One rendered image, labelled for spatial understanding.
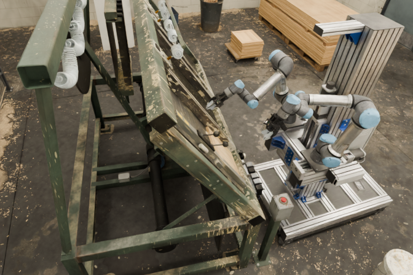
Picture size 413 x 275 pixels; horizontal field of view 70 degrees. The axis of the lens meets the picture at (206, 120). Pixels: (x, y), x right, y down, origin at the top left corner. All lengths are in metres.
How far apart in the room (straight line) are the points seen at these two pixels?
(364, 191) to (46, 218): 3.29
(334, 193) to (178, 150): 2.28
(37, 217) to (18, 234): 0.20
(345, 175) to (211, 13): 4.70
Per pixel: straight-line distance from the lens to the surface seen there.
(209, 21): 6.55
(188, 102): 2.08
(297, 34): 6.20
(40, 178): 3.85
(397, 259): 3.11
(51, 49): 1.29
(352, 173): 2.65
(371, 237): 3.59
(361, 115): 2.04
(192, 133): 1.76
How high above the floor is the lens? 2.75
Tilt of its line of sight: 41 degrees down
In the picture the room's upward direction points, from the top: 4 degrees clockwise
